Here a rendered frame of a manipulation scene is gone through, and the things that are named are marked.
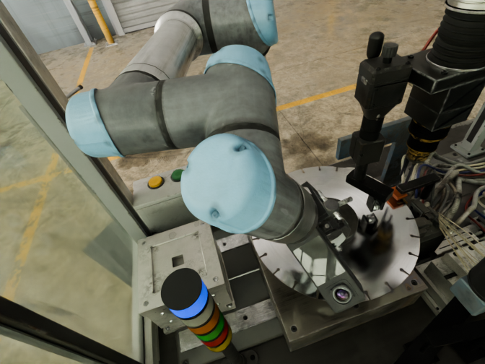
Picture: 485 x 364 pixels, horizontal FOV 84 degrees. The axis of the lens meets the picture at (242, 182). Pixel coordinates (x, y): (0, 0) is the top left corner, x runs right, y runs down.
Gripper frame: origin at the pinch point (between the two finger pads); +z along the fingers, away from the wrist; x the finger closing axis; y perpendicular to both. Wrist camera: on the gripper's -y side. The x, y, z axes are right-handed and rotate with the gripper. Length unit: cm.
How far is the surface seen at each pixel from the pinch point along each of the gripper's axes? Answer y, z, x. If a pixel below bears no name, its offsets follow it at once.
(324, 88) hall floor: 176, 186, -46
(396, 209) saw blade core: 2.7, 12.2, -13.0
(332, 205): 7.0, 1.5, -3.4
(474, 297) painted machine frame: -14.6, -2.9, -12.3
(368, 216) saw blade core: 3.7, 9.5, -7.6
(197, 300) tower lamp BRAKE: -3.4, -26.8, 11.2
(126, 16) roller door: 572, 150, 133
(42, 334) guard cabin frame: 1.3, -31.8, 30.4
